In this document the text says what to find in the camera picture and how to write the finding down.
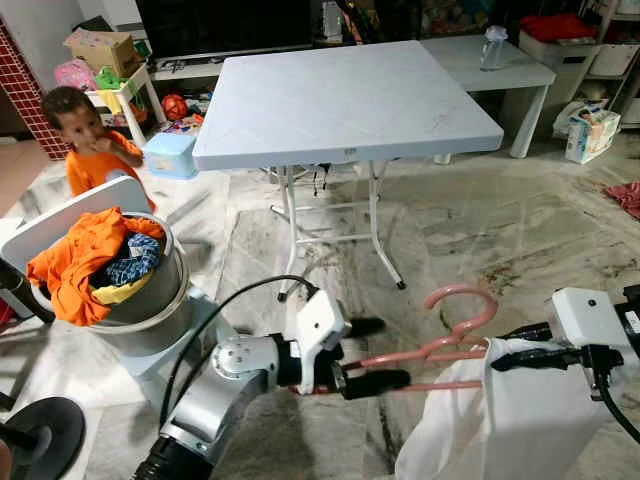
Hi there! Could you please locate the orange shirt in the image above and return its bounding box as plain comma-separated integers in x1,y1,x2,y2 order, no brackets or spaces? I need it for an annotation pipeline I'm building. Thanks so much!
26,204,167,327

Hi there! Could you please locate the white television stand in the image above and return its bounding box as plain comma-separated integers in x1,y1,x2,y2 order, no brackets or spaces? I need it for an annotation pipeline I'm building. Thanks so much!
148,45,333,83

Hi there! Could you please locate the green toy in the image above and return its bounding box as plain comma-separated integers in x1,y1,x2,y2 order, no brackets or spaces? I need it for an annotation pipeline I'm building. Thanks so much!
94,65,127,92

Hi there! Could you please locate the orange ball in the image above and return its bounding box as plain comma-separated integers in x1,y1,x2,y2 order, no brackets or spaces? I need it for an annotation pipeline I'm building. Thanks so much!
161,93,190,122

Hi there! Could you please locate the red cloth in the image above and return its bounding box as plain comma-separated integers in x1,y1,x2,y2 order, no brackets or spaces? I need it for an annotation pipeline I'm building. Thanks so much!
519,13,598,44

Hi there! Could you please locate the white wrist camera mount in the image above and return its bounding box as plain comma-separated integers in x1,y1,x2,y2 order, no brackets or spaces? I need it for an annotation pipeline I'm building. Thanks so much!
549,287,630,358
295,287,352,394

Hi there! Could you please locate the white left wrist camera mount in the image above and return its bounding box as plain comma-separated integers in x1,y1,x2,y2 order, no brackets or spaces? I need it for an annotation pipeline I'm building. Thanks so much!
295,287,352,394

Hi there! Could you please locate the pink floor cloth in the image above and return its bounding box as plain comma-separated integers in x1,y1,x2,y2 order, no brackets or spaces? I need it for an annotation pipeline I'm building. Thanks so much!
602,180,640,222

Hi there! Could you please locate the blue plaid garment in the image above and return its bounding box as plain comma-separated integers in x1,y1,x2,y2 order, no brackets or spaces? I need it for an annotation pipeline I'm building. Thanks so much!
90,232,163,290

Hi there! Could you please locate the pink plastic hanger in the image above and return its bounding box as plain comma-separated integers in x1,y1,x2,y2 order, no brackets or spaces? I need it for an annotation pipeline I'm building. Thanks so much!
290,282,501,395

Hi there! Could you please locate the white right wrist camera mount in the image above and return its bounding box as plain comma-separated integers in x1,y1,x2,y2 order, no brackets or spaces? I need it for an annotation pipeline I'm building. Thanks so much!
549,287,630,358

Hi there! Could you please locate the white printed plastic bag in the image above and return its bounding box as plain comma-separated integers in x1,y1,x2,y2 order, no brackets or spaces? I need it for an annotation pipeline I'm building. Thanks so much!
564,100,622,165

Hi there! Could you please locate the white garment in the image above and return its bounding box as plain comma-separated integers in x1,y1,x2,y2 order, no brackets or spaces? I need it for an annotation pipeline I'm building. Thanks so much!
394,337,628,480

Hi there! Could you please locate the white low table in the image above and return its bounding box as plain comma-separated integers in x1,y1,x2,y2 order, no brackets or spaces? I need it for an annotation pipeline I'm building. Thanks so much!
420,34,559,162

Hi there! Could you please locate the light blue folding table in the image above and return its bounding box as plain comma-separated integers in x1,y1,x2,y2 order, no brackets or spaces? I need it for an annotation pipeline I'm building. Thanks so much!
191,39,507,303

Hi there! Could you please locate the black television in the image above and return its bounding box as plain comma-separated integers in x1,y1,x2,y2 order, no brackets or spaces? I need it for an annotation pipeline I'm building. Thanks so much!
134,0,317,59

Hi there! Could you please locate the red brick column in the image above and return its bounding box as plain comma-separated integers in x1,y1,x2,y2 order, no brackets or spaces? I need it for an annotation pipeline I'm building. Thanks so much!
0,18,73,163

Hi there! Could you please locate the light blue plastic chair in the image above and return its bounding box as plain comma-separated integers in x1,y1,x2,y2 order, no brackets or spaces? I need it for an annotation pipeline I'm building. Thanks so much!
0,174,219,406

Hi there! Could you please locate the light blue plastic box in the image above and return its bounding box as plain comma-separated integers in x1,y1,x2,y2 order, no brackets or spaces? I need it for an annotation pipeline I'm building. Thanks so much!
142,130,199,182

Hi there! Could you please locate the clear plastic bottle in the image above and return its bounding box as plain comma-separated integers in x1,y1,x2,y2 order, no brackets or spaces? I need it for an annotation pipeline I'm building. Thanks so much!
479,25,510,73

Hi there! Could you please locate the child in orange shirt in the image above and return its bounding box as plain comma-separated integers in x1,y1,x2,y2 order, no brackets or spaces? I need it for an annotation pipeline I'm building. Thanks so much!
42,85,157,217

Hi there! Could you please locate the pink bag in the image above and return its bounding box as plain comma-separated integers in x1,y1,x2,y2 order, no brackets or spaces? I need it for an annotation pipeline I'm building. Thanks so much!
54,58,99,94

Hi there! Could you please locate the yellow garment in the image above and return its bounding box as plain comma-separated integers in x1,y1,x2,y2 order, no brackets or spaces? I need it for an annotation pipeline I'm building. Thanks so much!
88,275,157,307

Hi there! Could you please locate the black standing fan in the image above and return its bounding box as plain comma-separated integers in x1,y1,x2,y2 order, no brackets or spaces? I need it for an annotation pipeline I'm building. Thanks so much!
0,257,87,480

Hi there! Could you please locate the white toy shelf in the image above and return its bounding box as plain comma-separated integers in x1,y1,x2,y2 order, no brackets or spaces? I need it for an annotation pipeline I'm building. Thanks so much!
84,62,167,147

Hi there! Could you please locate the white drawer shelf unit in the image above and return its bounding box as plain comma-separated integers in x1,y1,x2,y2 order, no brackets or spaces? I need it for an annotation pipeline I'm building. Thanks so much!
514,0,640,113

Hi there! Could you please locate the cardboard box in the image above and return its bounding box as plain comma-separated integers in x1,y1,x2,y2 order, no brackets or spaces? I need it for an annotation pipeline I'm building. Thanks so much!
62,28,142,80

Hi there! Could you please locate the steel bucket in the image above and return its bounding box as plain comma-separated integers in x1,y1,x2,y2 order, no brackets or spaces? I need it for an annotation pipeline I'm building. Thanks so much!
33,210,193,358

